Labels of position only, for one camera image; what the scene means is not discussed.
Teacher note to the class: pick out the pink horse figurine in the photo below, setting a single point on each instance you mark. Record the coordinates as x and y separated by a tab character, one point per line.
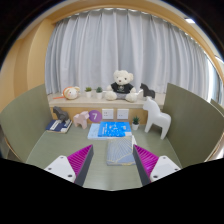
81	119

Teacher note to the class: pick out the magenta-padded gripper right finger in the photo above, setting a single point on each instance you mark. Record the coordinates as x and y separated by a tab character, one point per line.
145	160

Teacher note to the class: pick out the black horse figurine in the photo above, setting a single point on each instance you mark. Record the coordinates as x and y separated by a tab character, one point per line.
147	91

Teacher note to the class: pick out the bright blue book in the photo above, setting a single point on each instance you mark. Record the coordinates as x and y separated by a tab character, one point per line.
114	129

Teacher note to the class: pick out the grey curtain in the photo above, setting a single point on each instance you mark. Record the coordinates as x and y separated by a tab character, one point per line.
126	46

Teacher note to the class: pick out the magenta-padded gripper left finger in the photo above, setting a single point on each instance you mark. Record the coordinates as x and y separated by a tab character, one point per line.
81	160

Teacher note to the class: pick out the cream and orange plush toy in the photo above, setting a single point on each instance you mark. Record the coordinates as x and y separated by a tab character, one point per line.
71	93

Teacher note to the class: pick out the beige wooden ledge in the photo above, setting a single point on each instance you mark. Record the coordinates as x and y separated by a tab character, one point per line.
90	102

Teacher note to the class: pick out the white wall socket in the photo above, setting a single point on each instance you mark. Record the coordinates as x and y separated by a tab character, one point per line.
122	114
107	114

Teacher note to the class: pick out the light blue book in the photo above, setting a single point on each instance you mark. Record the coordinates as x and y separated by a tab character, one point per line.
92	133

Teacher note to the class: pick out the cream teddy bear black shirt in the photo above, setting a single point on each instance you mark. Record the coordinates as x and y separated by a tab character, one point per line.
122	87

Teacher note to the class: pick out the dark blue book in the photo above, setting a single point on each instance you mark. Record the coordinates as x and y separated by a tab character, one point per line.
55	126

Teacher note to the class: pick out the green partition panel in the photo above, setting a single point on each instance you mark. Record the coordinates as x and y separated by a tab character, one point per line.
23	123
193	123

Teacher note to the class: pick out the large white horse figurine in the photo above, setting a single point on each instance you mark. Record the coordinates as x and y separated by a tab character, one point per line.
156	116

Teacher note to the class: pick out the blue towel with yellow print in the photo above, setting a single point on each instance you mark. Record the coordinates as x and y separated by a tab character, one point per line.
120	151

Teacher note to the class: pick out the grey horse figurine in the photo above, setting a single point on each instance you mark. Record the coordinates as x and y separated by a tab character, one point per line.
60	114

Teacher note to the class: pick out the round purple number sign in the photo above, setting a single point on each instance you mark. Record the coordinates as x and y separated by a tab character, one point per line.
95	116

